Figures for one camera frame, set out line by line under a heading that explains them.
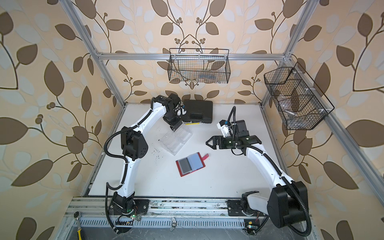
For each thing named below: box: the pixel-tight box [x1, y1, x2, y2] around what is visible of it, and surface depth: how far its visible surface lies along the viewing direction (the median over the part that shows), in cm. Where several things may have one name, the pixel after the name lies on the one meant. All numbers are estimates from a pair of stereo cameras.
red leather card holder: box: [175, 152, 209, 177], surface depth 91 cm
